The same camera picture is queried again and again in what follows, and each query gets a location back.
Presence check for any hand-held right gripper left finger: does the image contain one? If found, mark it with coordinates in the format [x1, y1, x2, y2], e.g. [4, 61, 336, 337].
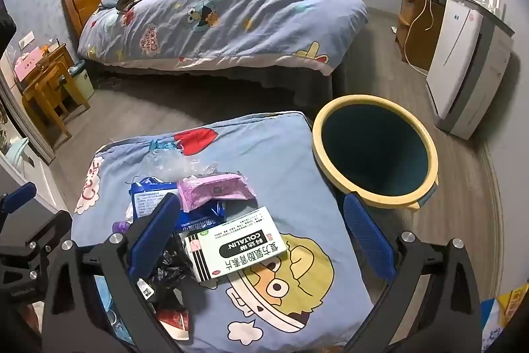
[41, 193, 195, 353]

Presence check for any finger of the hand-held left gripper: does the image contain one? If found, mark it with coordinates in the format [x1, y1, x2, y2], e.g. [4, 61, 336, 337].
[0, 181, 74, 255]

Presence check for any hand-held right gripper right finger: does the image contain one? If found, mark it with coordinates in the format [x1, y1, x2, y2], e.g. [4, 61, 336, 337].
[344, 193, 483, 353]

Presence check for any blue wet wipes packet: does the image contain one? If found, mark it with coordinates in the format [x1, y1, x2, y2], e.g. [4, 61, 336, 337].
[126, 177, 226, 233]

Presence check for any black plastic bag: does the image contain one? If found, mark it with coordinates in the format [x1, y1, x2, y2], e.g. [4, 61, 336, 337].
[142, 233, 200, 305]

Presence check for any clear plastic wrap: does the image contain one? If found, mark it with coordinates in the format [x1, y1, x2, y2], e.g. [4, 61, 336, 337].
[146, 138, 220, 182]

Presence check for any pink plastic wrapper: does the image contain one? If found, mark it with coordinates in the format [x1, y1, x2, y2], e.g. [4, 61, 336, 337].
[178, 171, 257, 213]

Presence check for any yellow rimmed teal trash bin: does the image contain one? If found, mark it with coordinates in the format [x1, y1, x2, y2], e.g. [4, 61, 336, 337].
[312, 94, 439, 212]

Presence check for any white medicine box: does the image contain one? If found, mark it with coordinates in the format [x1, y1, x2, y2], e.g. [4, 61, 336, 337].
[182, 206, 288, 284]

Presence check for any pale teal plastic item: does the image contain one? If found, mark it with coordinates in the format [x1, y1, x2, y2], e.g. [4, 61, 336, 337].
[5, 137, 34, 168]

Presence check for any blue cartoon printed cushion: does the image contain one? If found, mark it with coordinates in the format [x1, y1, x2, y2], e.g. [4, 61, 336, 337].
[71, 111, 375, 353]

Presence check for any wooden chair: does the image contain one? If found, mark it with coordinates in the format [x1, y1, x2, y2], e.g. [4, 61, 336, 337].
[22, 59, 90, 137]

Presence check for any pale green small bin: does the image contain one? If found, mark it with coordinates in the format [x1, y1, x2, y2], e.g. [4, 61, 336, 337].
[68, 59, 97, 100]

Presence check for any wooden desk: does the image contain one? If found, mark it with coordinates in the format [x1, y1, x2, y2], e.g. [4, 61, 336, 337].
[12, 43, 76, 89]

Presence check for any colourful printed box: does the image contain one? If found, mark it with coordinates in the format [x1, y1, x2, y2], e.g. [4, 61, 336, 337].
[481, 284, 529, 350]

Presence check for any white air purifier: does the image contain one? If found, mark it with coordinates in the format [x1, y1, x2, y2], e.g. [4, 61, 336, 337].
[426, 0, 516, 141]

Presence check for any wooden cabinet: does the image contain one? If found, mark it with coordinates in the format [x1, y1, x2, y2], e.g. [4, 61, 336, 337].
[394, 0, 446, 76]

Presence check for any bed with cartoon duvet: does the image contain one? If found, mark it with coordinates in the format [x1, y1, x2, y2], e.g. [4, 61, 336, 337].
[78, 0, 369, 77]

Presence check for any white cable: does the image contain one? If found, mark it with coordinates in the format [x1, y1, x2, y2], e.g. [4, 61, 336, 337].
[403, 0, 452, 67]

